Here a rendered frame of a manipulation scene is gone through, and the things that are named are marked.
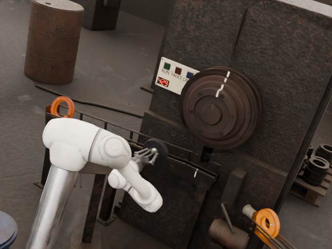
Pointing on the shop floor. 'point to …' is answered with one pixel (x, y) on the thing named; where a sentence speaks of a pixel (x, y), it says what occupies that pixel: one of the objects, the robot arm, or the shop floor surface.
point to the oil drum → (53, 40)
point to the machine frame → (214, 5)
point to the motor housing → (226, 236)
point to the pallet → (314, 174)
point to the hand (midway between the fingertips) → (155, 149)
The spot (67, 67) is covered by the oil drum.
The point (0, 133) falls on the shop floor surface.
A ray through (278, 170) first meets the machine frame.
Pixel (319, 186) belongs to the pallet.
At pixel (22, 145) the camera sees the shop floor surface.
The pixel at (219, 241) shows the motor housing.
